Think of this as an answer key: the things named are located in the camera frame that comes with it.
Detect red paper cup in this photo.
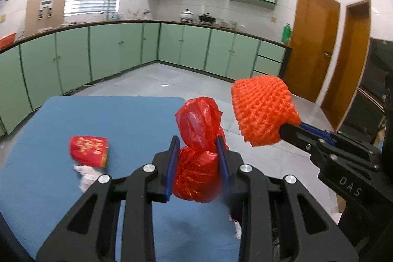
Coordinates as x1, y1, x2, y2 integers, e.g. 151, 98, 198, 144
69, 136, 109, 168

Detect green lower kitchen cabinets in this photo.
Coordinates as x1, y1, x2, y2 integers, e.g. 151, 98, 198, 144
1, 21, 291, 135

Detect red plastic bag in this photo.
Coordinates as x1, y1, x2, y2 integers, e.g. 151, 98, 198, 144
173, 97, 226, 203

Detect green bottle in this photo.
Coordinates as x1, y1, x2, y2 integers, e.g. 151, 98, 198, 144
281, 23, 292, 45

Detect cardboard box with label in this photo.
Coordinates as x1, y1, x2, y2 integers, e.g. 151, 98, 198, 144
25, 0, 65, 37

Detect short orange foam net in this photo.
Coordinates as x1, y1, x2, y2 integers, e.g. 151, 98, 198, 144
231, 75, 301, 147

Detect black glass cabinet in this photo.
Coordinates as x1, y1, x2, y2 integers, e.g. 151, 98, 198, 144
338, 38, 392, 144

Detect white tissue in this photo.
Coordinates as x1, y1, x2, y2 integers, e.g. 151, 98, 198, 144
229, 211, 242, 239

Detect black wok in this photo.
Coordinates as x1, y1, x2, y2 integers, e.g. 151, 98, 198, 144
198, 13, 216, 25

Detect white cooking pot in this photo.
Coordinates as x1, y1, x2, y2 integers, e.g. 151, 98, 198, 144
180, 9, 193, 23

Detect blue scalloped table mat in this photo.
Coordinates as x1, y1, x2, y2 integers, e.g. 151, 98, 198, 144
1, 96, 240, 261

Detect orange plastic basin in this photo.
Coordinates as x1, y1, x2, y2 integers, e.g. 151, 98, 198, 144
0, 33, 16, 50

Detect brown wooden door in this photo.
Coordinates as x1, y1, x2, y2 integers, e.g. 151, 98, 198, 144
283, 0, 340, 102
321, 0, 372, 130

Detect small white tissue ball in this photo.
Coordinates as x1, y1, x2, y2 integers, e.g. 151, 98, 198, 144
73, 164, 104, 193

